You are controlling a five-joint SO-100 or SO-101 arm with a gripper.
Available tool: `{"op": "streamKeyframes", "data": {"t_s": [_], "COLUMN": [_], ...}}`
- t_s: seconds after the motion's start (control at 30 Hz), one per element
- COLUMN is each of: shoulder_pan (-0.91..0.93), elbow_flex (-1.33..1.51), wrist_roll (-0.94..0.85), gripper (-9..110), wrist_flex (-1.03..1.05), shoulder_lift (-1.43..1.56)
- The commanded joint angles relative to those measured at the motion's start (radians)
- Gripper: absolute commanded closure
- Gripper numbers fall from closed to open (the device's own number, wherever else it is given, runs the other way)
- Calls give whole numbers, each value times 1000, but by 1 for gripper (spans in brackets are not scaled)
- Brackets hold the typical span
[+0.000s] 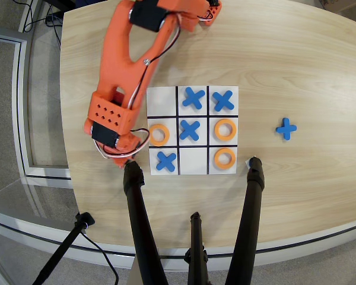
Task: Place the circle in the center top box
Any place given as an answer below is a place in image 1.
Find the blue foam cross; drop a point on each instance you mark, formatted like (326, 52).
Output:
(190, 129)
(286, 129)
(166, 161)
(223, 101)
(193, 98)

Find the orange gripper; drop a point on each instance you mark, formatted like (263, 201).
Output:
(120, 161)

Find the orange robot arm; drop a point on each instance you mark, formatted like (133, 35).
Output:
(115, 59)

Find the brown cardboard box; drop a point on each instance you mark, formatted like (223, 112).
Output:
(344, 4)

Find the thick black tripod leg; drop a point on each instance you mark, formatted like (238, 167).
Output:
(139, 222)
(249, 222)

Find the white tic-tac-toe board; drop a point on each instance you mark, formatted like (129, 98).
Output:
(161, 101)

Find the dark furniture base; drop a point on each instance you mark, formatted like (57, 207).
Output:
(62, 2)

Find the grey metal floor frame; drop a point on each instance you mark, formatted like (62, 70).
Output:
(19, 89)

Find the slim black stand pole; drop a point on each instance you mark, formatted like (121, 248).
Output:
(62, 249)

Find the thin black tripod leg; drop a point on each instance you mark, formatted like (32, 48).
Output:
(197, 237)

